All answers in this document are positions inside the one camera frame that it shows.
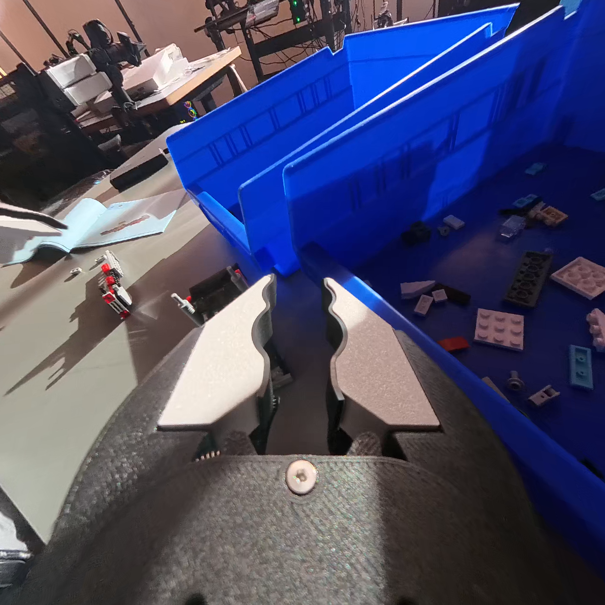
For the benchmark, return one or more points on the light blue instruction booklet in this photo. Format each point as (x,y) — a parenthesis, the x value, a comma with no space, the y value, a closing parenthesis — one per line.
(127,222)

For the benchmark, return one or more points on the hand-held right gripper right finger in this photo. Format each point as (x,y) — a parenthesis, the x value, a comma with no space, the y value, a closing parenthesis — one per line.
(383,378)

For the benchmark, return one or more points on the blue plastic bin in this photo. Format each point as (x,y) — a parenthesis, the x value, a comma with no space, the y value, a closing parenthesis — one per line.
(264,132)
(378,189)

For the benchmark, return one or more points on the white foam sheets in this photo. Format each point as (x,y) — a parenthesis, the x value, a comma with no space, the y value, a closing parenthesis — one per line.
(156,66)

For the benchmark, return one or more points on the grey desk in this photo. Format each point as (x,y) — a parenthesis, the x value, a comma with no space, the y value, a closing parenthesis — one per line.
(71,368)

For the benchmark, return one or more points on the black flat device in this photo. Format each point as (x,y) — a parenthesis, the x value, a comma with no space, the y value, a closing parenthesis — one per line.
(139,171)

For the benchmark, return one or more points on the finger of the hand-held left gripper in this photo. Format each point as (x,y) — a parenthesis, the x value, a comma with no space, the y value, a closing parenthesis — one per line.
(19,248)
(28,224)

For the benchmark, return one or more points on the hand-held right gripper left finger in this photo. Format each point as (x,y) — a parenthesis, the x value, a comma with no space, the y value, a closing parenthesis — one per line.
(217,378)

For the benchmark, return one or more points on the grey toy brick truck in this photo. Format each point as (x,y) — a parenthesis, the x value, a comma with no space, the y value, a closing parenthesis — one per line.
(212,293)

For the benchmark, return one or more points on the wooden top table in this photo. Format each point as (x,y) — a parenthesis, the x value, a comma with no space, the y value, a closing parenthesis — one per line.
(203,75)

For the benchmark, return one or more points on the glowing computer case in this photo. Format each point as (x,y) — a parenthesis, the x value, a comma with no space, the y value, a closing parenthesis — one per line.
(190,111)

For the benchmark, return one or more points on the black equipment rack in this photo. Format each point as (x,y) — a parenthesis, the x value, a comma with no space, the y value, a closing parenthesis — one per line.
(283,28)

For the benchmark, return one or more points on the black white robot arm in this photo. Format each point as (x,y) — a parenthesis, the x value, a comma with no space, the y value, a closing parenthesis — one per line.
(104,52)

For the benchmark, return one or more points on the pile of pale flat bricks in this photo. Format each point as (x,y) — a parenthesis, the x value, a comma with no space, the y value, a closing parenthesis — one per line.
(498,328)

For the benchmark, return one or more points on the red grey toy brick model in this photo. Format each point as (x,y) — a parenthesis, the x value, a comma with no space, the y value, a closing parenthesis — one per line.
(113,288)

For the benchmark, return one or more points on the black mesh chair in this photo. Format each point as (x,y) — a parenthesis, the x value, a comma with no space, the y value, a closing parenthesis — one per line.
(28,132)

